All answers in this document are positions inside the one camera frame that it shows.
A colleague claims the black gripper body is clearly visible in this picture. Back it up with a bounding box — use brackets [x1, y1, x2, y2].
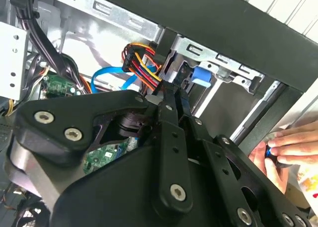
[51, 141, 237, 227]

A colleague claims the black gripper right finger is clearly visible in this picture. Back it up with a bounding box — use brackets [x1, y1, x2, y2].
[173, 84, 315, 227]

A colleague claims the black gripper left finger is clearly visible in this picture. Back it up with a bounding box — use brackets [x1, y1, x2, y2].
[3, 81, 194, 215]

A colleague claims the blue data wire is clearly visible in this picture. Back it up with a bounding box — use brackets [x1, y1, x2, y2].
[90, 65, 162, 95]

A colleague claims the round black blue-ringed tool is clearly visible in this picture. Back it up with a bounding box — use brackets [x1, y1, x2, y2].
[264, 144, 291, 168]

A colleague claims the coloured disk power wire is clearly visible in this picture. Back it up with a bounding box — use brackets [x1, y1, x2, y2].
[121, 42, 167, 89]

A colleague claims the hard disk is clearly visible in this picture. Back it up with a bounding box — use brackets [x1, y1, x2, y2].
[171, 60, 212, 88]

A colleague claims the person's left hand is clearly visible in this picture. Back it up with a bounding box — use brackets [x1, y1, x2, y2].
[248, 142, 290, 194]

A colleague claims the person's right hand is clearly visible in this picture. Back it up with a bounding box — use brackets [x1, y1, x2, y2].
[269, 124, 318, 166]

